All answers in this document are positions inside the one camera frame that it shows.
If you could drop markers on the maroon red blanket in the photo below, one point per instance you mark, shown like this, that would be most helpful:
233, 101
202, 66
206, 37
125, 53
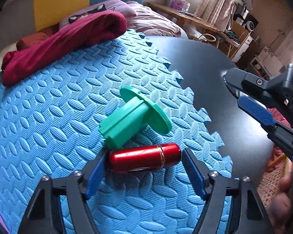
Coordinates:
90, 30

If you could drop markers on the green flanged plastic spool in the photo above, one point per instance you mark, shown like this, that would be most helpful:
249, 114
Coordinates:
137, 112

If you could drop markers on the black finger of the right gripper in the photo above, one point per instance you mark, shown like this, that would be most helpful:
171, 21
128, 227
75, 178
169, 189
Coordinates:
249, 84

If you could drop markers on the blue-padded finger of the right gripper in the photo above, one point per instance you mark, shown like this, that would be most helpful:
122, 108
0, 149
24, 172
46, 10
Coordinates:
277, 132

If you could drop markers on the purple cat pillow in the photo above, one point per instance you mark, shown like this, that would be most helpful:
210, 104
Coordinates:
109, 5

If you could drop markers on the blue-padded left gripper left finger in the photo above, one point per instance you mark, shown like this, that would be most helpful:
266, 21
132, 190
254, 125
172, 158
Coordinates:
80, 186

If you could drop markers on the blue foam puzzle mat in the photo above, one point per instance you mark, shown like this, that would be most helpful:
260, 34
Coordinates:
49, 125

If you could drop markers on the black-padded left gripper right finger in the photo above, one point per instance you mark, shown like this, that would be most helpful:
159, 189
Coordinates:
210, 187

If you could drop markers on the purple box on desk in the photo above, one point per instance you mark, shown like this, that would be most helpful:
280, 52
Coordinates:
181, 5

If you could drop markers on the red metallic cylinder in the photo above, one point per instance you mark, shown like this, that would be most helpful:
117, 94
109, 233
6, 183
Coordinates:
144, 158

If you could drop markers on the wooden side desk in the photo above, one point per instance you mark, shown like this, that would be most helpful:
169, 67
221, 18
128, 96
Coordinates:
182, 19

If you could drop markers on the pink window curtain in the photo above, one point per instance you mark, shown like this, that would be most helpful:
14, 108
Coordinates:
217, 13

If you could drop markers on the person's hand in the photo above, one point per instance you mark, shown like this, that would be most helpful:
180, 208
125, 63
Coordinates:
280, 209

